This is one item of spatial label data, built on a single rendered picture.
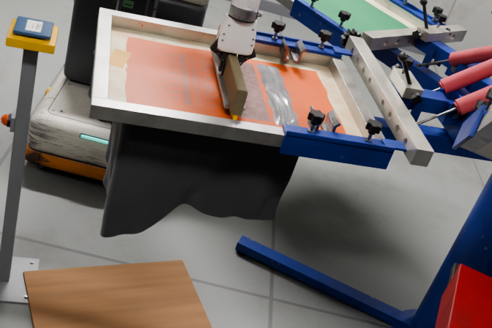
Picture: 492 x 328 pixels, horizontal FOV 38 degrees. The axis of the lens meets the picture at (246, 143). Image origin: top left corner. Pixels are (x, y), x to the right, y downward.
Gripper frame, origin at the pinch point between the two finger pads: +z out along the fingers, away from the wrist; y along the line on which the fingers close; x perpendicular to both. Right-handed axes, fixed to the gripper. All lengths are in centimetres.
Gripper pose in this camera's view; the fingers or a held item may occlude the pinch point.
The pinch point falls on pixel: (228, 68)
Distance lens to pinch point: 200.8
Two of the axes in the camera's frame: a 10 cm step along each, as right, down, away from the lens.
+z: -2.4, 8.6, 4.4
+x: 1.6, 4.8, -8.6
